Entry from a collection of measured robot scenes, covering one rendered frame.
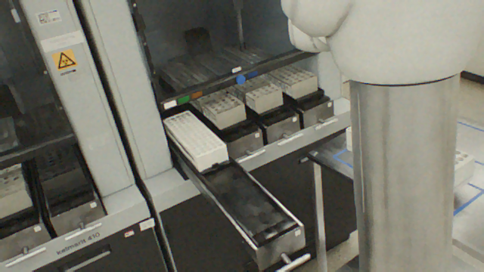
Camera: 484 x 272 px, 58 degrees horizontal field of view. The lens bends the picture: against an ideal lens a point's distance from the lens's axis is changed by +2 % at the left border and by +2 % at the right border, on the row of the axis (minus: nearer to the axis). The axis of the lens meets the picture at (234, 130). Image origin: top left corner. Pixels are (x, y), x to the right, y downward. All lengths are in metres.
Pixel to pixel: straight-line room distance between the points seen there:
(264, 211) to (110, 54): 0.60
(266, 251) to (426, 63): 0.73
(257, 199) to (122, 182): 0.48
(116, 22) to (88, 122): 0.30
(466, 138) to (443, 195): 0.88
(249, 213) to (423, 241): 0.67
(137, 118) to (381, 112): 0.99
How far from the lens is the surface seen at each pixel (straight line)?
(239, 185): 1.20
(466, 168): 1.09
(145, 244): 1.46
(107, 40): 1.23
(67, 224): 1.34
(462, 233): 1.06
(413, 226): 0.48
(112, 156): 1.36
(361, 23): 0.38
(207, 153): 1.25
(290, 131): 1.50
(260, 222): 1.08
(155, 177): 1.44
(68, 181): 1.35
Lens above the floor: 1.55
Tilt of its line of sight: 31 degrees down
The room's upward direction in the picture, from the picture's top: 10 degrees counter-clockwise
